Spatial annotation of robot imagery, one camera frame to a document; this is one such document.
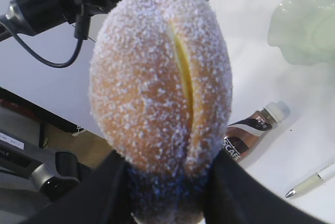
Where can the sugared bread roll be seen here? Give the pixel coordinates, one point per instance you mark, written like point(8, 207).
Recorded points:
point(160, 89)

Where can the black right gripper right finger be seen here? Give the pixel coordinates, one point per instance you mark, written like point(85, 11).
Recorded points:
point(234, 196)

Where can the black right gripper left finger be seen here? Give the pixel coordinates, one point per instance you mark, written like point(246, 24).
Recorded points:
point(103, 197)

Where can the Nescafe coffee bottle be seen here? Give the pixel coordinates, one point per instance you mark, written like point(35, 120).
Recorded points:
point(242, 136)

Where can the green wavy glass plate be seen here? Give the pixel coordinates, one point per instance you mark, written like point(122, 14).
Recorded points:
point(303, 30)

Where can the black equipment under table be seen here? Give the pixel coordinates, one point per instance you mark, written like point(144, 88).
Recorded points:
point(37, 144)

